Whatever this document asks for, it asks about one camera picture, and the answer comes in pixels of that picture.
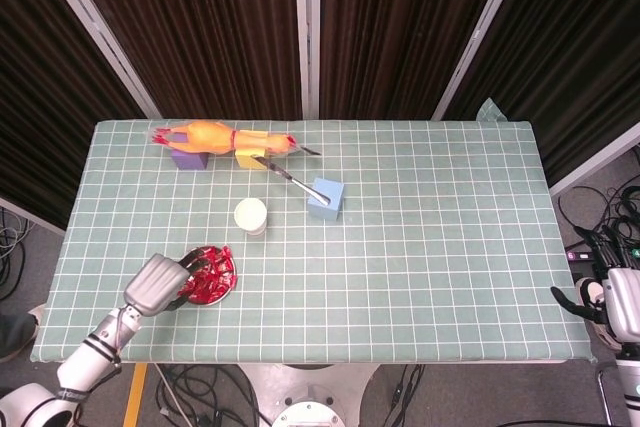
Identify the steel table knife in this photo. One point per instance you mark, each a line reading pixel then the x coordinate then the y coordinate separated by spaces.
pixel 295 182

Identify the light blue foam cube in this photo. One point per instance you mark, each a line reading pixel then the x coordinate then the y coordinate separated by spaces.
pixel 322 212

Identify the metal bowl of candies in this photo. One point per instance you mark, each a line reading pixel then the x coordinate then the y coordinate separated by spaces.
pixel 227 294

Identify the purple foam cube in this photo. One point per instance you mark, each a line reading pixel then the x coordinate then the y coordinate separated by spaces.
pixel 190 161

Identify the orange rubber chicken toy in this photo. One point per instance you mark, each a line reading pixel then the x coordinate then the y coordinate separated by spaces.
pixel 205 137

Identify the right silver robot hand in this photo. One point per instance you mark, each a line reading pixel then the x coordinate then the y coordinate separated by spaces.
pixel 622 302

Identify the worn light sneaker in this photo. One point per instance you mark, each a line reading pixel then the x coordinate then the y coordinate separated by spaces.
pixel 36 317

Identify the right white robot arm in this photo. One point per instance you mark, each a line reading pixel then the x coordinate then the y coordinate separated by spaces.
pixel 630 382

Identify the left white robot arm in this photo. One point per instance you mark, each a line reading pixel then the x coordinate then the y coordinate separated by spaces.
pixel 85 357

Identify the person leg dark trousers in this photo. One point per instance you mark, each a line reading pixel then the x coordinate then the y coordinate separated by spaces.
pixel 15 337

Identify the dark brown curtain panel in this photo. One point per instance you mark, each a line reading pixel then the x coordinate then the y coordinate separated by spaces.
pixel 200 22
pixel 40 97
pixel 575 47
pixel 400 22

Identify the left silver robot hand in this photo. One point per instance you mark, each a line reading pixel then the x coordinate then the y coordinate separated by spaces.
pixel 155 284

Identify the yellow foam block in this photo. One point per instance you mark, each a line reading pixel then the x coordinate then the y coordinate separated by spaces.
pixel 246 161

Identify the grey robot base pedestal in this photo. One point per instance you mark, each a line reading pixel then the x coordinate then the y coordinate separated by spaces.
pixel 305 397

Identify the green checked tablecloth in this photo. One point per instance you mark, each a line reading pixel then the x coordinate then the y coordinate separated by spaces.
pixel 400 272

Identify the red wrapped candy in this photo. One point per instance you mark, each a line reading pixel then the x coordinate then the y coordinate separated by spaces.
pixel 210 297
pixel 229 283
pixel 225 253

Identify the white divider rail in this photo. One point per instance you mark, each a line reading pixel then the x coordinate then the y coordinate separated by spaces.
pixel 30 215
pixel 595 161

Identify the white paper cup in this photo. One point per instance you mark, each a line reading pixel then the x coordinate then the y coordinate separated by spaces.
pixel 250 214

